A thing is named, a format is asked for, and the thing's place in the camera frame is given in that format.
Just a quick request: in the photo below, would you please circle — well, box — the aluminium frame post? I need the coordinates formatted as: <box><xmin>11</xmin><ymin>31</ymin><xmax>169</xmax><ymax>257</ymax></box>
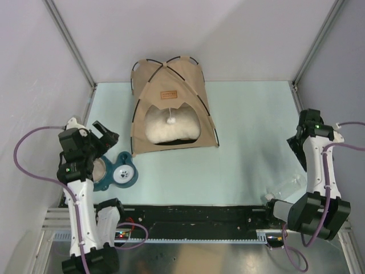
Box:
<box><xmin>292</xmin><ymin>0</ymin><xmax>348</xmax><ymax>86</ymax></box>
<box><xmin>42</xmin><ymin>0</ymin><xmax>97</xmax><ymax>90</ymax></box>

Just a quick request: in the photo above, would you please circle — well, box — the black tent pole front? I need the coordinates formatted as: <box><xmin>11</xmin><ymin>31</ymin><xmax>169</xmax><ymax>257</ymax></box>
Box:
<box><xmin>129</xmin><ymin>57</ymin><xmax>199</xmax><ymax>156</ymax></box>

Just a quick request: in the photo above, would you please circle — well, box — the white pompom toy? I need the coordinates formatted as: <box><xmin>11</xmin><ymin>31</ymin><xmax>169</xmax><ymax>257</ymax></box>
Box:
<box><xmin>167</xmin><ymin>117</ymin><xmax>176</xmax><ymax>125</ymax></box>

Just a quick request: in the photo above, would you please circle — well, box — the beige fabric pet tent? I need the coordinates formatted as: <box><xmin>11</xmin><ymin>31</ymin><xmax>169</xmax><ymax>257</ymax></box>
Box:
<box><xmin>129</xmin><ymin>55</ymin><xmax>220</xmax><ymax>158</ymax></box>

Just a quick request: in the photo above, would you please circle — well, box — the steel pet bowl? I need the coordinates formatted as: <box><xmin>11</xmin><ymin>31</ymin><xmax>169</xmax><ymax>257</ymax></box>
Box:
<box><xmin>92</xmin><ymin>159</ymin><xmax>106</xmax><ymax>184</ymax></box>

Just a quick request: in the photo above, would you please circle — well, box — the clear plastic water bottle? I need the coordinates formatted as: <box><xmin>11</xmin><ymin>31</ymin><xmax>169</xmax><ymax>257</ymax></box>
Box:
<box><xmin>262</xmin><ymin>174</ymin><xmax>307</xmax><ymax>202</ymax></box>

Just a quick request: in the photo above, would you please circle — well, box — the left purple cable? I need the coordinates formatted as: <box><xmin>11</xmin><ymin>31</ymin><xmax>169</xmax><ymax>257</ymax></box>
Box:
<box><xmin>13</xmin><ymin>125</ymin><xmax>89</xmax><ymax>273</ymax></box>

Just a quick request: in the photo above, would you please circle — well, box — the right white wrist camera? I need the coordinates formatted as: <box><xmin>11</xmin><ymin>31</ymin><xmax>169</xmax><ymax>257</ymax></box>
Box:
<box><xmin>332</xmin><ymin>123</ymin><xmax>344</xmax><ymax>143</ymax></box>

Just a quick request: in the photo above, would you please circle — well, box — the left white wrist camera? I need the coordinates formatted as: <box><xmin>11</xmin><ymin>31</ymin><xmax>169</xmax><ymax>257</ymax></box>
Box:
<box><xmin>58</xmin><ymin>116</ymin><xmax>88</xmax><ymax>139</ymax></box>

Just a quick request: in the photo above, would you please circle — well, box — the white paw print bowl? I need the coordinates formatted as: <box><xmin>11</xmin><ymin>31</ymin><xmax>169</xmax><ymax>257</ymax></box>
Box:
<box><xmin>113</xmin><ymin>164</ymin><xmax>136</xmax><ymax>185</ymax></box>

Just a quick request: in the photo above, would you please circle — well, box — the left aluminium frame post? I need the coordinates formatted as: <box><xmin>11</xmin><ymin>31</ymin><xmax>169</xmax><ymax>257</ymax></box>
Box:
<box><xmin>42</xmin><ymin>0</ymin><xmax>97</xmax><ymax>90</ymax></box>

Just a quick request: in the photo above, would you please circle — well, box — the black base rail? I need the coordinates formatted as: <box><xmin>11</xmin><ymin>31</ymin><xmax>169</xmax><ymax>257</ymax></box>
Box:
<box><xmin>117</xmin><ymin>204</ymin><xmax>282</xmax><ymax>241</ymax></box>

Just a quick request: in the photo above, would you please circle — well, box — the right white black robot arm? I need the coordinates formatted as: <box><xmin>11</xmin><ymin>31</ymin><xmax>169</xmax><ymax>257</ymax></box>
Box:
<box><xmin>263</xmin><ymin>108</ymin><xmax>351</xmax><ymax>247</ymax></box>

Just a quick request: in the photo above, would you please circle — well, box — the right aluminium frame post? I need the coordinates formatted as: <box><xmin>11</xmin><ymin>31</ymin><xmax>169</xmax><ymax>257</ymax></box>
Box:
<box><xmin>292</xmin><ymin>0</ymin><xmax>348</xmax><ymax>86</ymax></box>

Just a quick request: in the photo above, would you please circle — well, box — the cream fluffy cushion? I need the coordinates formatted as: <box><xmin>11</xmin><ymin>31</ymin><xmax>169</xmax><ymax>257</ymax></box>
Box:
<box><xmin>144</xmin><ymin>103</ymin><xmax>201</xmax><ymax>144</ymax></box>

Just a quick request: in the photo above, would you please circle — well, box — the teal double bowl stand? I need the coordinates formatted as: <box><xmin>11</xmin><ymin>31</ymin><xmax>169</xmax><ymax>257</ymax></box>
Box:
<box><xmin>92</xmin><ymin>151</ymin><xmax>139</xmax><ymax>192</ymax></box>

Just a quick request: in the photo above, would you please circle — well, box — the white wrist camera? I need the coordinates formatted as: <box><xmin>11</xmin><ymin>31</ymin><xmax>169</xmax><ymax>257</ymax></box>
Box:
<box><xmin>332</xmin><ymin>123</ymin><xmax>344</xmax><ymax>143</ymax></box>
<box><xmin>58</xmin><ymin>116</ymin><xmax>88</xmax><ymax>139</ymax></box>

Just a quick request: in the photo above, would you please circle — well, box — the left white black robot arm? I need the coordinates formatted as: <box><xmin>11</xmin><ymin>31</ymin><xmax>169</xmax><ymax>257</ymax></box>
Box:
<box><xmin>56</xmin><ymin>118</ymin><xmax>127</xmax><ymax>273</ymax></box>

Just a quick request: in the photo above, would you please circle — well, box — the white slotted cable duct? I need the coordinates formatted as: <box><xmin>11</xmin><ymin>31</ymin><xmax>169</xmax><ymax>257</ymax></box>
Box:
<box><xmin>52</xmin><ymin>229</ymin><xmax>270</xmax><ymax>244</ymax></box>

